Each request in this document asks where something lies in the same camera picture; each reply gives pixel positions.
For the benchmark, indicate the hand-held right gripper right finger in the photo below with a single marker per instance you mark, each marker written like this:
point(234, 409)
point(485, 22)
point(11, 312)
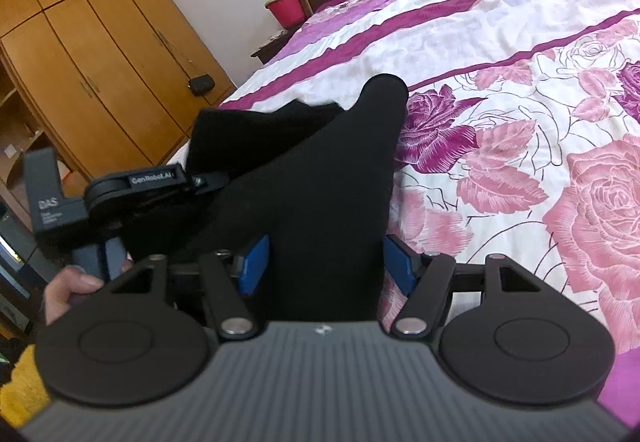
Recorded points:
point(398, 267)

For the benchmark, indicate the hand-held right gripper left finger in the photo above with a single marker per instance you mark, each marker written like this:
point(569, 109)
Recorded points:
point(252, 264)

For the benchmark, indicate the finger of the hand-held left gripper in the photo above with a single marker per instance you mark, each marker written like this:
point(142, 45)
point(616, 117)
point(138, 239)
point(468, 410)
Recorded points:
point(210, 183)

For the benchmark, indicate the black garment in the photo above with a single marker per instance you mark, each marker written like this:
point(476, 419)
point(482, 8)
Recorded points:
point(310, 182)

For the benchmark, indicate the person's left hand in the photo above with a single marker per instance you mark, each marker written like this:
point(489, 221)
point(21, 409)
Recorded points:
point(70, 294)

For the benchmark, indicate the small black bag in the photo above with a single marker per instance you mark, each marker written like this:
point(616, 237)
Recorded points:
point(200, 84)

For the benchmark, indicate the dark wooden nightstand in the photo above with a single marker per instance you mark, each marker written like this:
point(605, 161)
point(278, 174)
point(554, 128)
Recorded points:
point(272, 46)

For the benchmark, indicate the wooden wardrobe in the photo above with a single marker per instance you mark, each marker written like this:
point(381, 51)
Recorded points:
point(100, 46)

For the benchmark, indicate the yellow mat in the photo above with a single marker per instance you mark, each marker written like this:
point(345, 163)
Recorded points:
point(20, 377)

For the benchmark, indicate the red bucket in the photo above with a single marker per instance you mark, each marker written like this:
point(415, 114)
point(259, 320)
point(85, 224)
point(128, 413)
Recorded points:
point(285, 9)

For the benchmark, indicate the purple floral bedspread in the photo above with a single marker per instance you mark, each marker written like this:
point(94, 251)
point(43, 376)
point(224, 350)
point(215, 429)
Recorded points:
point(500, 96)

